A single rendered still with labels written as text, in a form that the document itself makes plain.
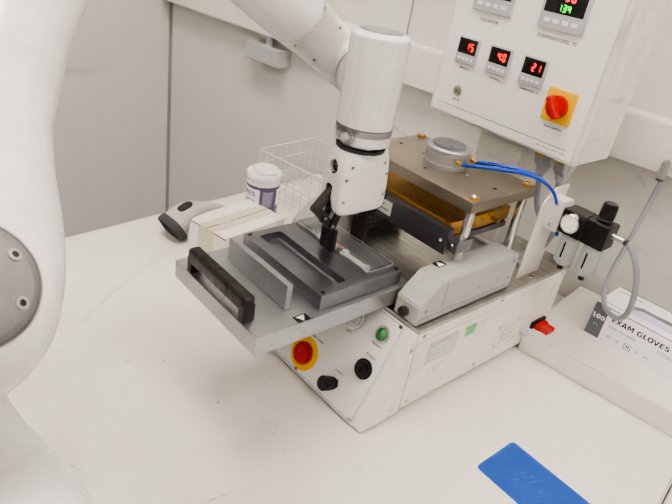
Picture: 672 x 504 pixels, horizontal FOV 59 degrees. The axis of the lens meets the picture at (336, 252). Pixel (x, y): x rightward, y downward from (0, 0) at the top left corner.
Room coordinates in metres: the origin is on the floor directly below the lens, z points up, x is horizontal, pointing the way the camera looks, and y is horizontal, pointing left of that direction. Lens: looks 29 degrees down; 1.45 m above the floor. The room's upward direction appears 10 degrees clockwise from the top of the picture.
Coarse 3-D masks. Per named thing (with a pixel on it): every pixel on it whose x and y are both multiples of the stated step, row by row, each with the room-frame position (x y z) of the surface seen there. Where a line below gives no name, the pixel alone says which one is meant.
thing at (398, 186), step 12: (396, 180) 1.02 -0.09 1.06; (396, 192) 0.96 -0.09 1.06; (408, 192) 0.97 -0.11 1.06; (420, 192) 0.98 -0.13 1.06; (420, 204) 0.93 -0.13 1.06; (432, 204) 0.94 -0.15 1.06; (444, 204) 0.95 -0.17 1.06; (444, 216) 0.90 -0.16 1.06; (456, 216) 0.90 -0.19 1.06; (480, 216) 0.93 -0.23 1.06; (492, 216) 0.95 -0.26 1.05; (504, 216) 0.99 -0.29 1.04; (456, 228) 0.89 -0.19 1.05; (480, 228) 0.94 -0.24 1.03; (492, 228) 0.97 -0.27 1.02
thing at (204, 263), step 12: (192, 252) 0.73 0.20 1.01; (204, 252) 0.73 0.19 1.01; (192, 264) 0.72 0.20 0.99; (204, 264) 0.70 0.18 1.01; (216, 264) 0.70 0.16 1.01; (216, 276) 0.68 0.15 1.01; (228, 276) 0.68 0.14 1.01; (228, 288) 0.66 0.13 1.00; (240, 288) 0.65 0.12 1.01; (240, 300) 0.63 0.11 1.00; (252, 300) 0.64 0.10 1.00; (240, 312) 0.63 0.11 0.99; (252, 312) 0.64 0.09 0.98
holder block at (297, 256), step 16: (288, 224) 0.89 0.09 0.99; (256, 240) 0.82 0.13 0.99; (272, 240) 0.85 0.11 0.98; (288, 240) 0.85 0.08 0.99; (304, 240) 0.85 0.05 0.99; (272, 256) 0.78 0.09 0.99; (288, 256) 0.81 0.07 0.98; (304, 256) 0.82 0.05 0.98; (320, 256) 0.80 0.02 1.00; (336, 256) 0.81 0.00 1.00; (288, 272) 0.75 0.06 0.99; (304, 272) 0.75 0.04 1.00; (320, 272) 0.78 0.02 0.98; (336, 272) 0.76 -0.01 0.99; (352, 272) 0.77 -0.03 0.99; (384, 272) 0.79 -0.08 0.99; (400, 272) 0.81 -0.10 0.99; (304, 288) 0.72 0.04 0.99; (320, 288) 0.71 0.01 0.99; (336, 288) 0.72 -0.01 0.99; (352, 288) 0.73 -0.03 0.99; (368, 288) 0.76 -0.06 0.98; (320, 304) 0.69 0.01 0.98; (336, 304) 0.71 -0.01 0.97
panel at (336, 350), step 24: (384, 312) 0.79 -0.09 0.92; (312, 336) 0.83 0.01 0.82; (336, 336) 0.81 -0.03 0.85; (360, 336) 0.79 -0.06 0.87; (288, 360) 0.83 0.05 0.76; (312, 360) 0.80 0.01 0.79; (336, 360) 0.78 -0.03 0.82; (384, 360) 0.74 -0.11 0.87; (312, 384) 0.78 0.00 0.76; (360, 384) 0.74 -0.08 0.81; (336, 408) 0.73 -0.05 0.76; (360, 408) 0.71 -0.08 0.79
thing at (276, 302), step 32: (224, 256) 0.79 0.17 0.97; (256, 256) 0.74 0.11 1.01; (192, 288) 0.72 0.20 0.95; (256, 288) 0.72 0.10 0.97; (288, 288) 0.68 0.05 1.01; (384, 288) 0.78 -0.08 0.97; (224, 320) 0.66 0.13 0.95; (256, 320) 0.64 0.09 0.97; (288, 320) 0.66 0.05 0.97; (320, 320) 0.68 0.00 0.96; (256, 352) 0.61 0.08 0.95
